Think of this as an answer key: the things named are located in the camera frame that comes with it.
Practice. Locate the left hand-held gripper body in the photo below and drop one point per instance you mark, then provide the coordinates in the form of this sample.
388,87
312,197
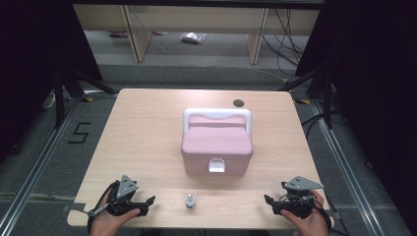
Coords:
126,188

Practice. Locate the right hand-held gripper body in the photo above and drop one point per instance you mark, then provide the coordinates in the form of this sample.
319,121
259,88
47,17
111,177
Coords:
298,205

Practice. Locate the small clear bottle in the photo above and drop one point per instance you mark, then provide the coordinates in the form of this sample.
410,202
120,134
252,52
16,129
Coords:
190,201

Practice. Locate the person's right hand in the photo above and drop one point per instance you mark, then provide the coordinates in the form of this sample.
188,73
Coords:
311,226

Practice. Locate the person's left hand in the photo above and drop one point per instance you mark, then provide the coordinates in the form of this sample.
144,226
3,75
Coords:
106,224

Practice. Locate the black metal stand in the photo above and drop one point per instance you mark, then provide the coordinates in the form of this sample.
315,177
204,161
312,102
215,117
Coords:
327,105
59,105

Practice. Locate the round dark table grommet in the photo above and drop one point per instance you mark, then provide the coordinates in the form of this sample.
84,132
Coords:
238,103

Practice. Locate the black curtain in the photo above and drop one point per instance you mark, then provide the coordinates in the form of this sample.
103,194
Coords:
377,82
32,65

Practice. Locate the small pink item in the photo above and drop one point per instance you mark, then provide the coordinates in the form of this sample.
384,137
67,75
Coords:
118,34

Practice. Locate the clear plastic bag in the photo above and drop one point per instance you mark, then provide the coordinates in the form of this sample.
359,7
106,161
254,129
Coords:
192,37

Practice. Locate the aluminium floor rail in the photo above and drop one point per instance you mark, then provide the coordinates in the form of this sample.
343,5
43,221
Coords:
347,173
36,170

